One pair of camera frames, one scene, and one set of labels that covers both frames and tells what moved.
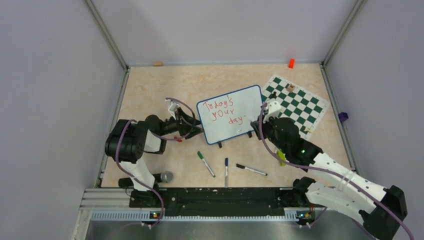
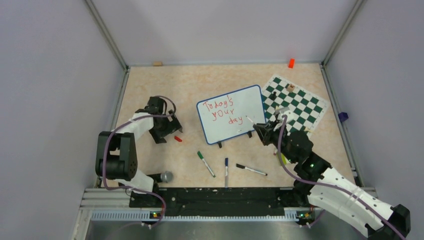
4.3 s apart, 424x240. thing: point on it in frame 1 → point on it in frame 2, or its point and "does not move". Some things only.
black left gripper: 183,129 → 173,125
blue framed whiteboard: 230,115 does not move
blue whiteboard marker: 226,173 does not move
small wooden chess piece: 308,129 does not move
